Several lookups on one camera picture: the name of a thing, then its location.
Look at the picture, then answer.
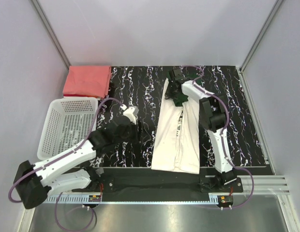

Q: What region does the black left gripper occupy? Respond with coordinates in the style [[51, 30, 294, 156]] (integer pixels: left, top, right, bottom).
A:
[[114, 120, 150, 145]]

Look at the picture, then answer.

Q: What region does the white and green raglan t-shirt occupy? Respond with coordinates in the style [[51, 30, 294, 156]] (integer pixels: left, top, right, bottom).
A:
[[151, 79, 200, 174]]

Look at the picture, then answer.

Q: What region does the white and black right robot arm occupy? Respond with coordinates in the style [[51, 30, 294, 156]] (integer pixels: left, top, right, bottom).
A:
[[165, 69, 237, 192]]

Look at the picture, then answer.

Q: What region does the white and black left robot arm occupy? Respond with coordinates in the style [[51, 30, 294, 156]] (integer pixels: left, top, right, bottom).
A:
[[12, 116, 145, 209]]

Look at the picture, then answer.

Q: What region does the folded white t-shirt under stack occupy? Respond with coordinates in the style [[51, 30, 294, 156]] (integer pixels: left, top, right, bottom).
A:
[[63, 96, 101, 100]]

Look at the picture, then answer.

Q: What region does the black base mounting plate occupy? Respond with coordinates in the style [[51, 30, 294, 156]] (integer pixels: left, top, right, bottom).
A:
[[83, 167, 243, 204]]

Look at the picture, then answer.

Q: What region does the white perforated plastic basket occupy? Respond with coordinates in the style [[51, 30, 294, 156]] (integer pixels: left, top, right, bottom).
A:
[[37, 97, 98, 160]]

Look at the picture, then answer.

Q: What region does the folded pink t-shirt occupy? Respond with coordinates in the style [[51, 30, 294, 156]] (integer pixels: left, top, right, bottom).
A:
[[62, 65, 111, 99]]

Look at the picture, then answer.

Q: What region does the left small circuit board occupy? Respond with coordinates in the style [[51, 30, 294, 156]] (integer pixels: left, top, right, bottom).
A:
[[89, 195, 101, 202]]

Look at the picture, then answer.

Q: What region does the small circuit board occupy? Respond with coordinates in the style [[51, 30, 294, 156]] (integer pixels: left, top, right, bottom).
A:
[[89, 195, 101, 202], [218, 195, 234, 204]]

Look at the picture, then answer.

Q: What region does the right small circuit board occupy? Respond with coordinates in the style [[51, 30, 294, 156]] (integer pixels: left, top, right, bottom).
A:
[[218, 195, 234, 204]]

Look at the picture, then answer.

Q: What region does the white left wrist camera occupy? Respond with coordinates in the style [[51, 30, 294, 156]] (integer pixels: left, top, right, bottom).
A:
[[120, 104, 139, 125]]

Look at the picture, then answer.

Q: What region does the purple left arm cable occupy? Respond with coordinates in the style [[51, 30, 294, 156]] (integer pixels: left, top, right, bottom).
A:
[[8, 98, 128, 230]]

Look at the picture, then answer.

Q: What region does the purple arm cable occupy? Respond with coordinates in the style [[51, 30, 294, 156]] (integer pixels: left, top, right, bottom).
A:
[[8, 98, 128, 230], [181, 65, 255, 210]]

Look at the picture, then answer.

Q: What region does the right aluminium frame post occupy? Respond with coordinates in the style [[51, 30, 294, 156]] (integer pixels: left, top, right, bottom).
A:
[[239, 0, 286, 73]]

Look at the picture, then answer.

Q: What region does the aluminium frame post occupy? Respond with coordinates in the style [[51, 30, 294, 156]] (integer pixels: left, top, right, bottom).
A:
[[29, 0, 71, 69], [239, 0, 286, 73]]

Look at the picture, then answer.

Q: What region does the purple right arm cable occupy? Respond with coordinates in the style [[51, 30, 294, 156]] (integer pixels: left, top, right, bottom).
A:
[[181, 65, 255, 210]]

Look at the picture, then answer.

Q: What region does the left aluminium frame post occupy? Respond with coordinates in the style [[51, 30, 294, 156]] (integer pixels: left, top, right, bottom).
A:
[[29, 0, 71, 69]]

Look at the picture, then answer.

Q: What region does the slotted aluminium front rail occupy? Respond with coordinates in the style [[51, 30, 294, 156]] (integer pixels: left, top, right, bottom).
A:
[[31, 175, 289, 207]]

